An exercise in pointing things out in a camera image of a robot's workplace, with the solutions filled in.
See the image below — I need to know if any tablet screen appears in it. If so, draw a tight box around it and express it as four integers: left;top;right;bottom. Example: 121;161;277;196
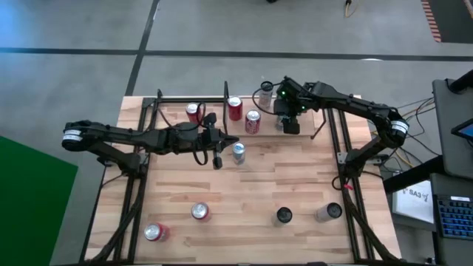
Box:
451;117;473;142

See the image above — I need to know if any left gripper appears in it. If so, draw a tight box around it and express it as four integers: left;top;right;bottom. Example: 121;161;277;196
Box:
184;112;240;170

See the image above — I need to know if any red Fanta can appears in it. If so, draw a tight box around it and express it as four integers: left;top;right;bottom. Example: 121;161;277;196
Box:
191;202;211;222

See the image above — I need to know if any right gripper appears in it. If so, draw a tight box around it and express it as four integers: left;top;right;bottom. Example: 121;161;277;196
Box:
273;75;310;134

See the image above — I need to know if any gray side desk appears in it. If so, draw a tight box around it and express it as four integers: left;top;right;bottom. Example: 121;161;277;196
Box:
384;154;473;266

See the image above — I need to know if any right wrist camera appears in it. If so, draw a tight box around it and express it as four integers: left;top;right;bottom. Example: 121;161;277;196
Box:
286;80;307;101

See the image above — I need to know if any white can with black top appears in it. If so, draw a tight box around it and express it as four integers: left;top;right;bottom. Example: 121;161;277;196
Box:
314;202;344;223

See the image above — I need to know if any black aluminium rig frame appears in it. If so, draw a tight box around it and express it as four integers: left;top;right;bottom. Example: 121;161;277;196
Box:
79;88;402;266

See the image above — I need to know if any red can black Coca-Cola script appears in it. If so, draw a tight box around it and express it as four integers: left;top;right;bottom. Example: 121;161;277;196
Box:
185;102;205;125
228;95;244;122

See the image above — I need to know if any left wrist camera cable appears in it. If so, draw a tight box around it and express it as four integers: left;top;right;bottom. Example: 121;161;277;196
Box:
157;101;210;166

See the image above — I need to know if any yellow-tipped cable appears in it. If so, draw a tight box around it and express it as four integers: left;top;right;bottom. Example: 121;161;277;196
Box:
343;0;362;18

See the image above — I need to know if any white Celsius Peach Vibe can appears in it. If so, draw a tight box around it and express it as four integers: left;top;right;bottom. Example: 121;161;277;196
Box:
258;81;275;110

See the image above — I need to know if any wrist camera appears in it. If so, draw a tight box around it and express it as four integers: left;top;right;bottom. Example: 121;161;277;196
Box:
286;80;307;101
184;129;203;147

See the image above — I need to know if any backlit black keyboard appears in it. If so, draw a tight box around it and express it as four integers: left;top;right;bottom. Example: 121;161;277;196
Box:
435;194;473;241

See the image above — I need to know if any gray cart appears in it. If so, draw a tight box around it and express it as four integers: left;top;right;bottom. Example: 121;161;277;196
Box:
431;69;473;181

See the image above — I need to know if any red soda can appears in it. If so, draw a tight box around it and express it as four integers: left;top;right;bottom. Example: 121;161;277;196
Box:
143;222;171;242

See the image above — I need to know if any green floor mat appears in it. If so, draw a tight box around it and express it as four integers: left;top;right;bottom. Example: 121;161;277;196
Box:
0;135;79;266

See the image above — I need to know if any dark floor mat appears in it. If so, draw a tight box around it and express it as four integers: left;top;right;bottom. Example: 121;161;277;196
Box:
428;0;473;44

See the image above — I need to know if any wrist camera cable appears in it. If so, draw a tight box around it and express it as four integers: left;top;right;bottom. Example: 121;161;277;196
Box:
252;83;284;116
157;101;210;166

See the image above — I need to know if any yellow cable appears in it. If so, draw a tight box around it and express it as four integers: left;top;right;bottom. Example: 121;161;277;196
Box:
382;100;437;169

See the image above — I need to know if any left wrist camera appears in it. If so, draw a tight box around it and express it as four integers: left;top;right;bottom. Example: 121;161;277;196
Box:
184;129;203;147

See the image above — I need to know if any red Star Wars Coca-Cola can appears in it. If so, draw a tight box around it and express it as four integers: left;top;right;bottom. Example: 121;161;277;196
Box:
245;109;262;135

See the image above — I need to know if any orange black striped strip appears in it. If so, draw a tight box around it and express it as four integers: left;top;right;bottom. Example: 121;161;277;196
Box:
421;0;443;44

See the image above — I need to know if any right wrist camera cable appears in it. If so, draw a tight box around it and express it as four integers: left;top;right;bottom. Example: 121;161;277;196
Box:
252;83;284;116

